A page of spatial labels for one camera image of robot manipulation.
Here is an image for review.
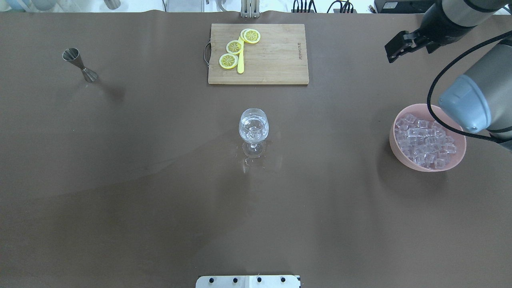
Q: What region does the steel cocktail jigger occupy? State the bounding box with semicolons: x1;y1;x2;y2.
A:
62;48;99;83

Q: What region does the pink bowl of ice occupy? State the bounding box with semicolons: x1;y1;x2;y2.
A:
389;104;467;172

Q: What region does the black monitor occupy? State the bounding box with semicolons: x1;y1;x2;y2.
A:
374;0;435;14

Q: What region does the wooden cutting board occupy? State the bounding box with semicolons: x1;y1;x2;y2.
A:
207;24;310;85

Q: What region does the white pedestal column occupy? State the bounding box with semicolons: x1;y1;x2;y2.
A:
195;275;302;288

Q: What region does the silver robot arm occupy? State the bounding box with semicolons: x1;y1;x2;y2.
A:
385;0;512;150

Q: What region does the aluminium frame post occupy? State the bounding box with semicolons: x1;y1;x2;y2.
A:
241;0;261;18

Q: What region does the black power strip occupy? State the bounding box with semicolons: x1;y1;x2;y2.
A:
290;0;357;14

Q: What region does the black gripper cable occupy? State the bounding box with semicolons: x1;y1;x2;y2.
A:
426;30;512;142

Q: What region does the small metal cup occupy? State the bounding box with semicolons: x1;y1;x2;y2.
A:
104;0;121;10

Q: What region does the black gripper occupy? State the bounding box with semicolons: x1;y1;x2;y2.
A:
384;4;460;64

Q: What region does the yellow plastic knife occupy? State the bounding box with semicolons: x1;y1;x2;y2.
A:
236;36;245;74

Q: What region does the clear wine glass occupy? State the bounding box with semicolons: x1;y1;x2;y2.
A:
238;108;269;158

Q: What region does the yellow lemon slice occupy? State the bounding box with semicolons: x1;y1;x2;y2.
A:
240;28;261;44
219;53;238;69
226;40;244;55

